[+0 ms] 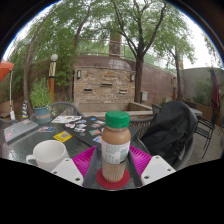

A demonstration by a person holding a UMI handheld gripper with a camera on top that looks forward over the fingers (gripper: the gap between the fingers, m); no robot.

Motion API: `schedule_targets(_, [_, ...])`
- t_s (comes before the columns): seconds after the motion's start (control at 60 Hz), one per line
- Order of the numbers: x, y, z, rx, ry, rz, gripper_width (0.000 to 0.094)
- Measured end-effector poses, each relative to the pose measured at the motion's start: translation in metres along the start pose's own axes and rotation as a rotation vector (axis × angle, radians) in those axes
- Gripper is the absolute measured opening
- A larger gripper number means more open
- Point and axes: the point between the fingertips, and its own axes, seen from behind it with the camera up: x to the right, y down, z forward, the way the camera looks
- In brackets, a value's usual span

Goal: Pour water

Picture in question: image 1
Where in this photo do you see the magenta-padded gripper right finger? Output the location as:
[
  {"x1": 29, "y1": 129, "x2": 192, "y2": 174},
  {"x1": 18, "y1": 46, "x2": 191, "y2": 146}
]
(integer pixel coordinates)
[{"x1": 126, "y1": 145, "x2": 177, "y2": 190}]

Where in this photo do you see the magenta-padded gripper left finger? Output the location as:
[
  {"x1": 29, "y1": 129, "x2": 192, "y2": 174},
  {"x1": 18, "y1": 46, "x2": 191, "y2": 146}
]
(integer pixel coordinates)
[{"x1": 50, "y1": 144, "x2": 103, "y2": 190}]

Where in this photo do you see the white ceramic mug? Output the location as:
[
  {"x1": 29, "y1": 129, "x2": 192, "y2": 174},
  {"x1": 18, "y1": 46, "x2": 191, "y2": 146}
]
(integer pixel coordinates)
[{"x1": 25, "y1": 139, "x2": 71, "y2": 173}]

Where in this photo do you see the grey chair with round back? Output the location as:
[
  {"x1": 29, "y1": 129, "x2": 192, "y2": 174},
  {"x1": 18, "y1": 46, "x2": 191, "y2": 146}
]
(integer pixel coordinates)
[{"x1": 128, "y1": 114, "x2": 198, "y2": 171}]

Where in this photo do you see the yellow sticker card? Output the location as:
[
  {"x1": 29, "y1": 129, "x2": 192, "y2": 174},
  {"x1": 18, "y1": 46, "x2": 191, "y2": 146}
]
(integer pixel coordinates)
[{"x1": 53, "y1": 130, "x2": 74, "y2": 144}]

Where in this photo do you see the black jacket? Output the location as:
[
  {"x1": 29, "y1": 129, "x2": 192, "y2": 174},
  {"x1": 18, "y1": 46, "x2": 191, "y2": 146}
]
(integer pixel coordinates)
[{"x1": 139, "y1": 100, "x2": 199, "y2": 167}]

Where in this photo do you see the flat round red coaster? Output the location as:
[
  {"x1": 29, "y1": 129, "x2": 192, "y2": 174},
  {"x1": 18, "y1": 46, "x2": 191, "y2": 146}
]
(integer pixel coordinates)
[{"x1": 95, "y1": 167, "x2": 131, "y2": 191}]

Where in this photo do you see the black laptop with stickers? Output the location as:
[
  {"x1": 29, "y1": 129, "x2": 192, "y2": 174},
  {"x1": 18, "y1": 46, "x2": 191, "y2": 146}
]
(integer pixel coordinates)
[{"x1": 61, "y1": 115, "x2": 142, "y2": 148}]

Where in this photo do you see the dark colourful sticker card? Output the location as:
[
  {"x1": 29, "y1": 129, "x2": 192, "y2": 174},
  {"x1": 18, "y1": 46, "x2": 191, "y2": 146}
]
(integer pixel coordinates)
[{"x1": 37, "y1": 125, "x2": 57, "y2": 134}]

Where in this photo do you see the green-capped brown drink bottle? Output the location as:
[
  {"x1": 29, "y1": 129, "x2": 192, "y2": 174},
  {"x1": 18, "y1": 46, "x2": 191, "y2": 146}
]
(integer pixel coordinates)
[{"x1": 100, "y1": 110, "x2": 132, "y2": 184}]

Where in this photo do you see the white printed paper sheet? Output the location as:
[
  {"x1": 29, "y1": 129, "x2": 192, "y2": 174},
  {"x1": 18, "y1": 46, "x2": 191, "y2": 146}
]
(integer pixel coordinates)
[{"x1": 51, "y1": 114, "x2": 83, "y2": 125}]

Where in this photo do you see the grey wicker chair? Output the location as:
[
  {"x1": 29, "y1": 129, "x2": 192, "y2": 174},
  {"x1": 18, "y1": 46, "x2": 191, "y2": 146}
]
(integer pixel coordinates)
[{"x1": 29, "y1": 101, "x2": 85, "y2": 123}]

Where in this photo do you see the black metal chair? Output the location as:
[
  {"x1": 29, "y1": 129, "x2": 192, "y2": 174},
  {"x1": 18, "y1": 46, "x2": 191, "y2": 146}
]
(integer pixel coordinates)
[{"x1": 194, "y1": 110, "x2": 218, "y2": 160}]

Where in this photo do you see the grey laptop with stickers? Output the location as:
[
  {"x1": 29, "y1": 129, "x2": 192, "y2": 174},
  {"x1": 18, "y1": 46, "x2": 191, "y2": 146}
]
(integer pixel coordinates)
[{"x1": 2, "y1": 118, "x2": 40, "y2": 145}]

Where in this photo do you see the blue yellow striped cone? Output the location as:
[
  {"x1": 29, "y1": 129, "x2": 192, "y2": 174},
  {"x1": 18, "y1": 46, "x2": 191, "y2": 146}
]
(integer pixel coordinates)
[{"x1": 21, "y1": 100, "x2": 30, "y2": 120}]

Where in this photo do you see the green plant in blue pot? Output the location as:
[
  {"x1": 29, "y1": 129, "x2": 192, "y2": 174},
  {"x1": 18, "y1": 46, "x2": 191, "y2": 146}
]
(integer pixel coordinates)
[{"x1": 28, "y1": 77, "x2": 55, "y2": 125}]

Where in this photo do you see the closed maroon patio umbrella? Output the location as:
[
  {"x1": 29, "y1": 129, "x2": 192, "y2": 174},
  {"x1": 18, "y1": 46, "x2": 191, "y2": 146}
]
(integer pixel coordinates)
[{"x1": 208, "y1": 66, "x2": 221, "y2": 115}]

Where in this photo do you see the orange patio umbrella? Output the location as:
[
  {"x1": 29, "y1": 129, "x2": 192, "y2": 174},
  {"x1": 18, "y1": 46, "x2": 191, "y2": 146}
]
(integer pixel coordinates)
[{"x1": 0, "y1": 59, "x2": 16, "y2": 121}]

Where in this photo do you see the large tree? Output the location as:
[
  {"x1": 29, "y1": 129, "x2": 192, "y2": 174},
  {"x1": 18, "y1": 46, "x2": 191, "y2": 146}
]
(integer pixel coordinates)
[{"x1": 83, "y1": 0, "x2": 198, "y2": 104}]

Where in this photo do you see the lamp post with white globe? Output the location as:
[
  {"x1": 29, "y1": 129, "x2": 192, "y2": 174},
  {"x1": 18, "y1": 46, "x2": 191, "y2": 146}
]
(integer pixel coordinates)
[{"x1": 47, "y1": 53, "x2": 60, "y2": 103}]

